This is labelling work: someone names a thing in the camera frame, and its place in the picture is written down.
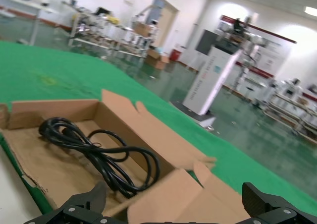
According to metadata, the black panel on stand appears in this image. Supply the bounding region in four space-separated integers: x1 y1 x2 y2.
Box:
195 29 218 55

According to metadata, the open cardboard carton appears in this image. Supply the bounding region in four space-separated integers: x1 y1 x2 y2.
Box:
145 48 170 70

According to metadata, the white pipe rack table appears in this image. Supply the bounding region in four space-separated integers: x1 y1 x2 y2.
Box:
68 10 152 61

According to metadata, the white mobile robot tower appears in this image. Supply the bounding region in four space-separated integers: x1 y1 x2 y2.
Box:
170 17 268 129

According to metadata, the black power cable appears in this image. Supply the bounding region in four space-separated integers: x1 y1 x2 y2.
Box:
38 117 161 199

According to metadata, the beige door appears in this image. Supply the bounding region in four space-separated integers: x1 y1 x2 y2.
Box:
147 0 179 51

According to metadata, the brown cardboard carton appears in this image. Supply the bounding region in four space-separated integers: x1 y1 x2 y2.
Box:
133 22 152 36

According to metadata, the ceiling light panel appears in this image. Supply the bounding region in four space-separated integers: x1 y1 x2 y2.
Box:
304 6 317 17

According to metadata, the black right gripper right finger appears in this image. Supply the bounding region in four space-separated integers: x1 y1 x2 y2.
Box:
242 181 317 224

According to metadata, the red bin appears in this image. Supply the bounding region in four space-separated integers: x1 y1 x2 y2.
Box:
170 48 181 61

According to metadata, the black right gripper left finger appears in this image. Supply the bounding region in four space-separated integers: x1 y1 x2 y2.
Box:
24 181 111 224

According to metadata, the red-framed wall poster board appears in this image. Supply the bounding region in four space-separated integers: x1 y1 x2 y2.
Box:
217 14 298 78

